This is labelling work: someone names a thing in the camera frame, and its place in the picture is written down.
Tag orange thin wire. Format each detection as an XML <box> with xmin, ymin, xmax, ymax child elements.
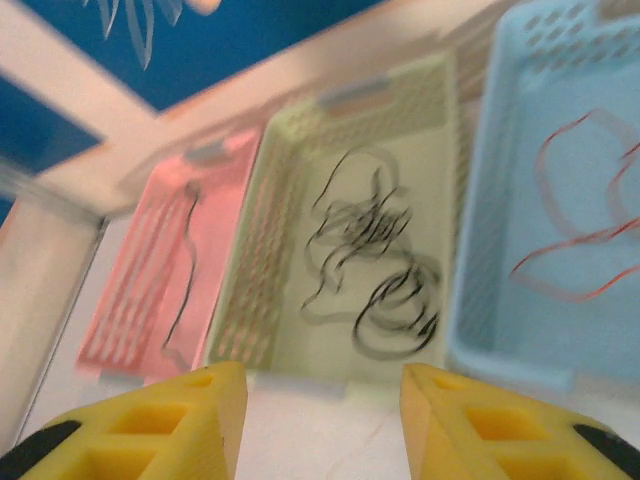
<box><xmin>508</xmin><ymin>214</ymin><xmax>640</xmax><ymax>304</ymax></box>
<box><xmin>533</xmin><ymin>108</ymin><xmax>640</xmax><ymax>239</ymax></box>

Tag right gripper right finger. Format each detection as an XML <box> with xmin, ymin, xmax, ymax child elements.
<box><xmin>401</xmin><ymin>362</ymin><xmax>640</xmax><ymax>480</ymax></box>

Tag pink plastic basket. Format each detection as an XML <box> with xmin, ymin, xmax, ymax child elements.
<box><xmin>74</xmin><ymin>127</ymin><xmax>266</xmax><ymax>386</ymax></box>

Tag blue plastic basket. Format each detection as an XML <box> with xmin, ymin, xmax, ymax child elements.
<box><xmin>447</xmin><ymin>0</ymin><xmax>640</xmax><ymax>396</ymax></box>

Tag green plastic basket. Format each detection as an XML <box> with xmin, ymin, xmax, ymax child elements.
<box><xmin>202</xmin><ymin>52</ymin><xmax>461</xmax><ymax>401</ymax></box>

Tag aluminium frame post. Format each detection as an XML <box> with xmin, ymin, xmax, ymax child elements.
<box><xmin>0</xmin><ymin>154</ymin><xmax>109</xmax><ymax>231</ymax></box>

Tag black thin wire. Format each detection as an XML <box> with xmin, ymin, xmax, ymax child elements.
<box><xmin>298</xmin><ymin>147</ymin><xmax>416</xmax><ymax>326</ymax></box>
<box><xmin>352</xmin><ymin>254</ymin><xmax>444</xmax><ymax>362</ymax></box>

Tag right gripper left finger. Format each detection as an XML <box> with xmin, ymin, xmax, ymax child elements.
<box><xmin>0</xmin><ymin>360</ymin><xmax>250</xmax><ymax>480</ymax></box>

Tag green thin wire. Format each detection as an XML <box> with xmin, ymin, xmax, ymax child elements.
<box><xmin>160</xmin><ymin>180</ymin><xmax>204</xmax><ymax>374</ymax></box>

